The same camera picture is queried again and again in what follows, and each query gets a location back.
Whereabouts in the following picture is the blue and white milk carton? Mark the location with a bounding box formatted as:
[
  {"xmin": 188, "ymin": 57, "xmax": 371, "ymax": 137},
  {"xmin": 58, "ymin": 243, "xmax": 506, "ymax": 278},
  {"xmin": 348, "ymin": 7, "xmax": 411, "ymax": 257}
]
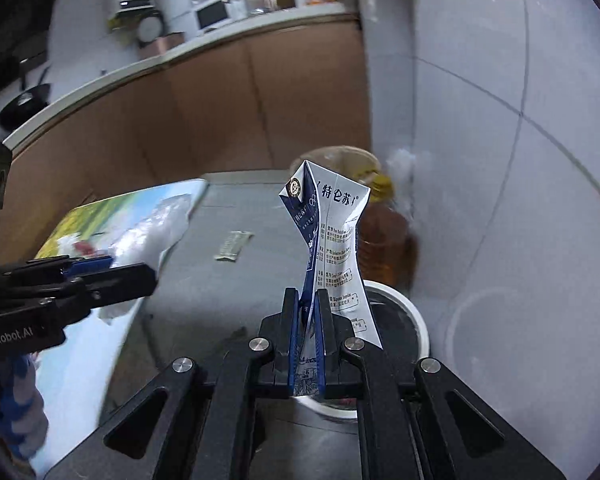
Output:
[{"xmin": 279, "ymin": 160, "xmax": 385, "ymax": 406}]

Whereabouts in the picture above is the clear plastic bag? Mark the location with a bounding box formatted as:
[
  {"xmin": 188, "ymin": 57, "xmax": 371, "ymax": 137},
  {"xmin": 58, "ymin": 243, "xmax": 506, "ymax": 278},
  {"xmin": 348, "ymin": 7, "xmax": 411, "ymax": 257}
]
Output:
[{"xmin": 387, "ymin": 147, "xmax": 420, "ymax": 221}]

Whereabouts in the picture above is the brown kitchen cabinet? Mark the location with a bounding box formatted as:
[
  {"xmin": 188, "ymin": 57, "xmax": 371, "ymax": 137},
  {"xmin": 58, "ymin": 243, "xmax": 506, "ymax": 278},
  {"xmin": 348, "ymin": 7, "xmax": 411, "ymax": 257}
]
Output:
[{"xmin": 2, "ymin": 2, "xmax": 373, "ymax": 261}]

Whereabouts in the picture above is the person's left forearm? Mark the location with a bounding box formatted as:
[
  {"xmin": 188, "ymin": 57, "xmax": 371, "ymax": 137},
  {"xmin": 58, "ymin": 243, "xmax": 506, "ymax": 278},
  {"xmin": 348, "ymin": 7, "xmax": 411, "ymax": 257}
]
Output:
[{"xmin": 0, "ymin": 354, "xmax": 49, "ymax": 467}]

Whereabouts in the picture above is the cooking oil bottle yellow cap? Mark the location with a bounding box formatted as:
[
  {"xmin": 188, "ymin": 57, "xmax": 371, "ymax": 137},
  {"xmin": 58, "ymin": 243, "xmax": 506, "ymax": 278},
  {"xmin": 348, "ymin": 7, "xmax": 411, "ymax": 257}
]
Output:
[{"xmin": 356, "ymin": 167, "xmax": 417, "ymax": 287}]

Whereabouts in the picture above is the black bin liner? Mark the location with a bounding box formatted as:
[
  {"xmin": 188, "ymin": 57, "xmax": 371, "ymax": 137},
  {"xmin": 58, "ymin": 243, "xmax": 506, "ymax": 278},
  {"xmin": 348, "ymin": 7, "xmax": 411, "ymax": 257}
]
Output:
[{"xmin": 362, "ymin": 287, "xmax": 422, "ymax": 363}]

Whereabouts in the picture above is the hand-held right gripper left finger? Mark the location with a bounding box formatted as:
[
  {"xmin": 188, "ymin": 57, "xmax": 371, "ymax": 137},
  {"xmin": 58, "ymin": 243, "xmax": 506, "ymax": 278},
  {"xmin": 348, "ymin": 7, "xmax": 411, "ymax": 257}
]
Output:
[{"xmin": 45, "ymin": 287, "xmax": 301, "ymax": 480}]

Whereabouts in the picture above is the white microwave oven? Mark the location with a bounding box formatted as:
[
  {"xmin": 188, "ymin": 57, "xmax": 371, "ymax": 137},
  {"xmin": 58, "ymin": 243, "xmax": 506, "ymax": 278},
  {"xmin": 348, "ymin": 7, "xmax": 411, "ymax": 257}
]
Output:
[{"xmin": 194, "ymin": 0, "xmax": 231, "ymax": 31}]

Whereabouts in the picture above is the black frying pan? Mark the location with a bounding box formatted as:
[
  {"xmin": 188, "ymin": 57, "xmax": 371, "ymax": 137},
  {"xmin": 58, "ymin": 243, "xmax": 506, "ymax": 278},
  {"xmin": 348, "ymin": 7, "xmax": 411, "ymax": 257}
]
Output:
[{"xmin": 0, "ymin": 67, "xmax": 52, "ymax": 129}]

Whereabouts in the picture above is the small cardboard box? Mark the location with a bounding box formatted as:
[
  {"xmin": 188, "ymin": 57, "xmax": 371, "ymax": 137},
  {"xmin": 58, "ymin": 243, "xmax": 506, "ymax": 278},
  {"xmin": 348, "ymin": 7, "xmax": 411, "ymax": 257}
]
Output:
[{"xmin": 140, "ymin": 32, "xmax": 187, "ymax": 61}]

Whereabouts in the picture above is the round white appliance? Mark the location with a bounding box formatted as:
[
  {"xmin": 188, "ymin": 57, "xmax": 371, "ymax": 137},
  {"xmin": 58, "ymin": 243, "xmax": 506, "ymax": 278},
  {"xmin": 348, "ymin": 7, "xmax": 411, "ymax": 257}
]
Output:
[{"xmin": 139, "ymin": 15, "xmax": 164, "ymax": 44}]

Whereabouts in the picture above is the white round trash bin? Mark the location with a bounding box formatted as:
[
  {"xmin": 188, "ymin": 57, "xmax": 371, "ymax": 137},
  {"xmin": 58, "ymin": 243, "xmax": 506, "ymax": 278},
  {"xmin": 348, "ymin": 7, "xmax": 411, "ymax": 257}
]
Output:
[{"xmin": 295, "ymin": 280, "xmax": 430, "ymax": 418}]

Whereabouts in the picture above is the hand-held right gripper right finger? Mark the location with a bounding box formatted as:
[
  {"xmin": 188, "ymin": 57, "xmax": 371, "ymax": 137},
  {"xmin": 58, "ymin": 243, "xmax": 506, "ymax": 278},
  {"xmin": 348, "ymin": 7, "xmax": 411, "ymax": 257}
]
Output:
[{"xmin": 316, "ymin": 287, "xmax": 566, "ymax": 480}]

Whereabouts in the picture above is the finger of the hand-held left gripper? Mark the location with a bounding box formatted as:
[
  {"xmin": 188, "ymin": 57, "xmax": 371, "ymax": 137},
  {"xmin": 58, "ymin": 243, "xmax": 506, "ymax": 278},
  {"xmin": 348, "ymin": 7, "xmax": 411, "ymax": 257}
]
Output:
[
  {"xmin": 0, "ymin": 255, "xmax": 114, "ymax": 286},
  {"xmin": 0, "ymin": 262, "xmax": 157, "ymax": 326}
]

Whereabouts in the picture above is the flat silver wrapper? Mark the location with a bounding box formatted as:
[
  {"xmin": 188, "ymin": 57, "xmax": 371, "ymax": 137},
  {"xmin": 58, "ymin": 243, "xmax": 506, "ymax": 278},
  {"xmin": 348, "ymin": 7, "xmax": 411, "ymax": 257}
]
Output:
[{"xmin": 215, "ymin": 230, "xmax": 253, "ymax": 263}]

